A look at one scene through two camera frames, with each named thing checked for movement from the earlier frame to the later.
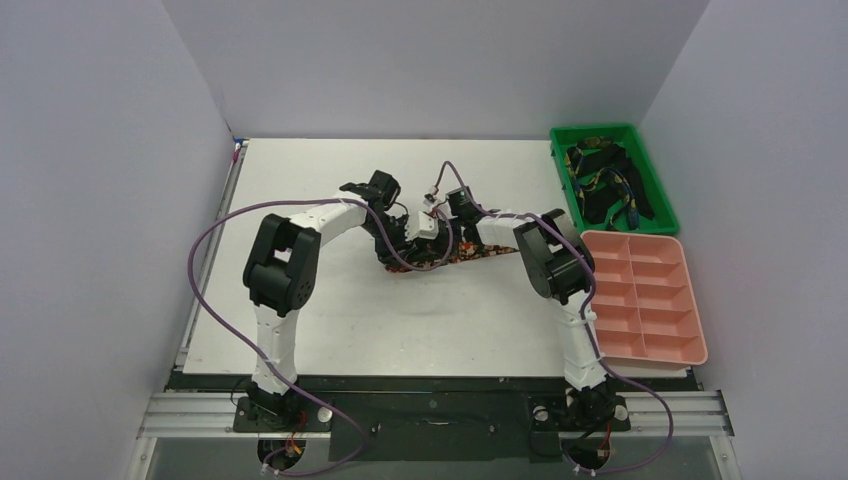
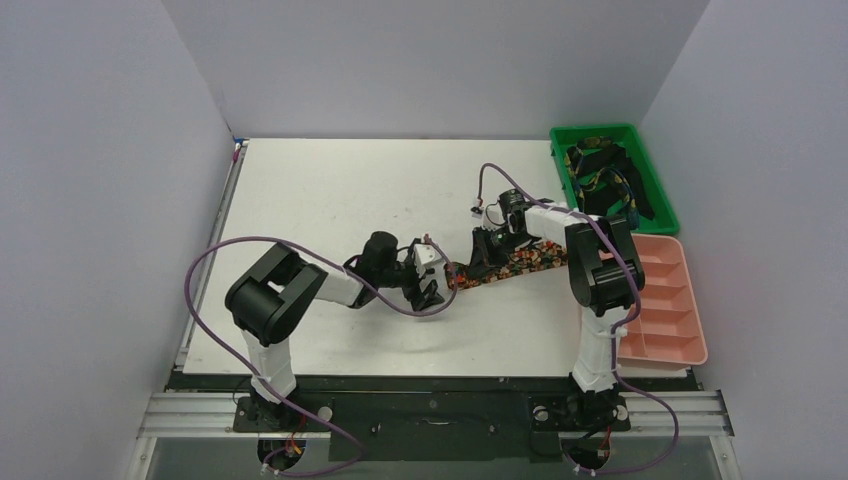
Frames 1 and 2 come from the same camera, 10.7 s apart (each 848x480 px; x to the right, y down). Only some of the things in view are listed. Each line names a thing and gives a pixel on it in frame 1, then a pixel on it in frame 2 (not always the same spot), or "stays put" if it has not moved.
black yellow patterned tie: (607, 181) stays put
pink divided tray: (644, 301) stays put
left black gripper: (403, 247) → (420, 299)
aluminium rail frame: (697, 413) stays put
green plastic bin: (665, 219) stays put
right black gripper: (460, 240) → (483, 248)
